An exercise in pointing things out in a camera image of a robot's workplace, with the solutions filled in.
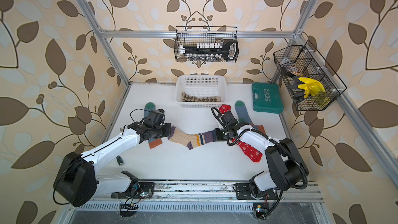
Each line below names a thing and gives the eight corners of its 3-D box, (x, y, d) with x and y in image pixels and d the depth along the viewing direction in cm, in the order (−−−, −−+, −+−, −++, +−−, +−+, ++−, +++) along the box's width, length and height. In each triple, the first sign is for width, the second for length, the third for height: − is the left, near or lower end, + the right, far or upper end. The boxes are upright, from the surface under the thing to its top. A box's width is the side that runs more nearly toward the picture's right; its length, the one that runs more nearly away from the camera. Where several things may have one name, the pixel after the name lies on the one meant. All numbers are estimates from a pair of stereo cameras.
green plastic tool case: (253, 111, 105) (255, 107, 102) (251, 85, 121) (252, 81, 117) (283, 113, 104) (286, 109, 100) (277, 87, 119) (279, 83, 115)
